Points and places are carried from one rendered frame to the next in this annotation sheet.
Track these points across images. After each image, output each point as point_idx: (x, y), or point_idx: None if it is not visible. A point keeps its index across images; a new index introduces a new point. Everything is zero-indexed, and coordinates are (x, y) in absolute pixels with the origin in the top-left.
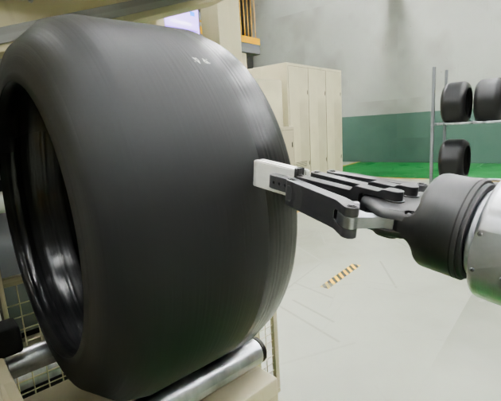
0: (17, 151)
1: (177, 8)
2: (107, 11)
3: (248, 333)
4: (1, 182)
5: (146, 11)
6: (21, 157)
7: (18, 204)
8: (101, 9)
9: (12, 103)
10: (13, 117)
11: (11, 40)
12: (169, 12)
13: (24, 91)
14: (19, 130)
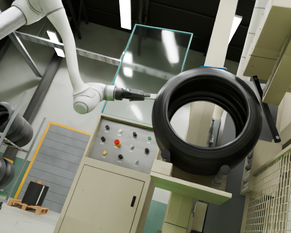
0: (244, 121)
1: None
2: (280, 57)
3: (155, 136)
4: (235, 130)
5: (288, 42)
6: (245, 123)
7: (235, 136)
8: (279, 58)
9: (221, 106)
10: (227, 110)
11: (266, 89)
12: None
13: (235, 102)
14: (242, 114)
